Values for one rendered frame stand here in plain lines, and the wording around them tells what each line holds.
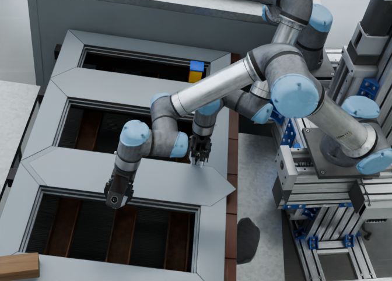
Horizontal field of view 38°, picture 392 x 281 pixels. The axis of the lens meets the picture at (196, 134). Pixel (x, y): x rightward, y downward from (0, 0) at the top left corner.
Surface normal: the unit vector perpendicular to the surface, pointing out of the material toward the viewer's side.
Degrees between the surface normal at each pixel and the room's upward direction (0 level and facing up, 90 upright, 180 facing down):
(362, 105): 7
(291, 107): 85
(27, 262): 0
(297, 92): 86
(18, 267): 0
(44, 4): 90
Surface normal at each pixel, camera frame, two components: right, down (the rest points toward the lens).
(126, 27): -0.06, 0.73
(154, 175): 0.13, -0.67
